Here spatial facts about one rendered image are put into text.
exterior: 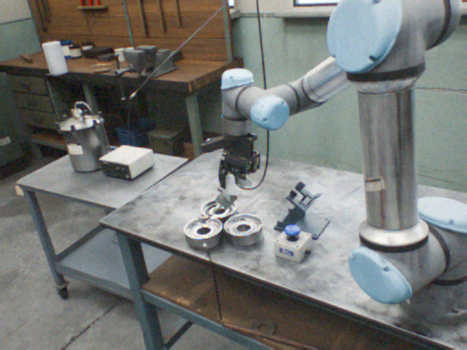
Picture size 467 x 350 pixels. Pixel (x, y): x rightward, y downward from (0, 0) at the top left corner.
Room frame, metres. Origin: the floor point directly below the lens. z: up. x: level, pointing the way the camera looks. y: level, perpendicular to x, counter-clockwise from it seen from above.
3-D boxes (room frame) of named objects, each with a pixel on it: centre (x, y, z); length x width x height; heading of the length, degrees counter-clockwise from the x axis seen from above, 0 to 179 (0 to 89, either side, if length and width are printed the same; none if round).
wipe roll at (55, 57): (3.15, 1.08, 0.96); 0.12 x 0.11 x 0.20; 142
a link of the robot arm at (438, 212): (0.73, -0.39, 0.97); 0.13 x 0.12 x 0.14; 121
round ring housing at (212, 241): (1.05, 0.10, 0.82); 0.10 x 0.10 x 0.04
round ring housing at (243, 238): (1.04, -0.01, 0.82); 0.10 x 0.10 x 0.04
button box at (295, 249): (0.94, -0.14, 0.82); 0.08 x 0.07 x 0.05; 52
